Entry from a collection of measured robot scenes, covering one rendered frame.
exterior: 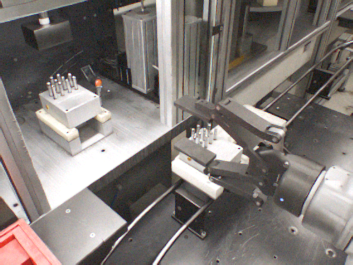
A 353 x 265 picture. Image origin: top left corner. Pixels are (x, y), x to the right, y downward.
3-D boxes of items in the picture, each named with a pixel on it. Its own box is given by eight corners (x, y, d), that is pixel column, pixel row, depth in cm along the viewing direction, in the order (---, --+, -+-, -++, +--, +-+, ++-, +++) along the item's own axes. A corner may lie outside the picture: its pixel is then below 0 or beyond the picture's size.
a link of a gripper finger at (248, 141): (263, 176, 41) (270, 171, 40) (205, 118, 43) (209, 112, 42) (277, 161, 43) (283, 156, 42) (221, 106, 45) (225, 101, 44)
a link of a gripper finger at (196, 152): (217, 154, 51) (216, 157, 51) (184, 136, 54) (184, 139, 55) (205, 163, 49) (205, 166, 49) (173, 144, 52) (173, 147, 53)
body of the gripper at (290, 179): (316, 197, 44) (259, 167, 48) (335, 153, 38) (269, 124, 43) (293, 231, 39) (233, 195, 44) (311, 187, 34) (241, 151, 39)
